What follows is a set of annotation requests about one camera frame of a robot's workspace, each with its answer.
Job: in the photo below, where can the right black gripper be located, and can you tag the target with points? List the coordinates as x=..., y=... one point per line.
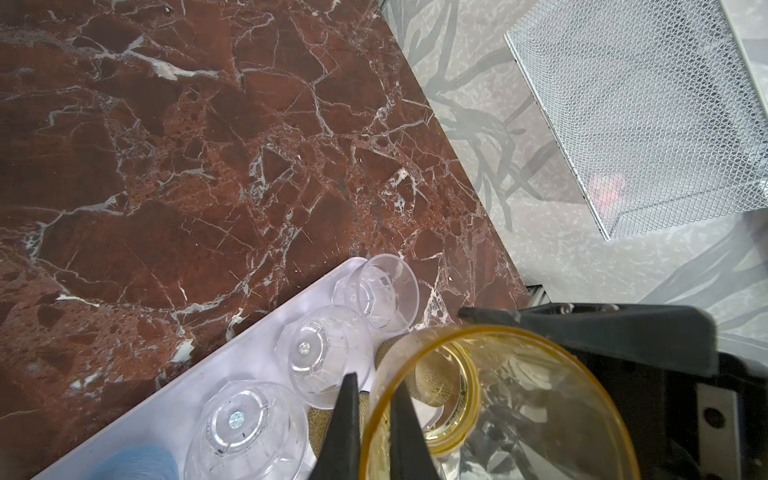
x=688, y=412

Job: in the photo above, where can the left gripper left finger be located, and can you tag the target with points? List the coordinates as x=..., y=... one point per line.
x=340, y=454

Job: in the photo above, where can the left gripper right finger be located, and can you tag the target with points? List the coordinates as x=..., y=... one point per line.
x=409, y=456

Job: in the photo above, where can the olive green textured cup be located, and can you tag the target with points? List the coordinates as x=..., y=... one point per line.
x=320, y=419

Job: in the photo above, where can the amber faceted cup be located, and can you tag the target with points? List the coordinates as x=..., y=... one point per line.
x=532, y=411

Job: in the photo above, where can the clear faceted cup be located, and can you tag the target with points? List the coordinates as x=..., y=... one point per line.
x=383, y=291

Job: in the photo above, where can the lilac plastic tray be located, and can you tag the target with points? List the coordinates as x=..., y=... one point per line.
x=167, y=419

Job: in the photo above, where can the grey-blue plastic cup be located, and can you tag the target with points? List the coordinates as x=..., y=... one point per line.
x=140, y=462

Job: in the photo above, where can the brown olive textured cup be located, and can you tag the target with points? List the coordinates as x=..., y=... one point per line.
x=421, y=360

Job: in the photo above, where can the pink object in basket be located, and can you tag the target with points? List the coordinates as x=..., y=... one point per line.
x=606, y=191

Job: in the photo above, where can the white wire basket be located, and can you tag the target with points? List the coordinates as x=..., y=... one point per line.
x=659, y=91

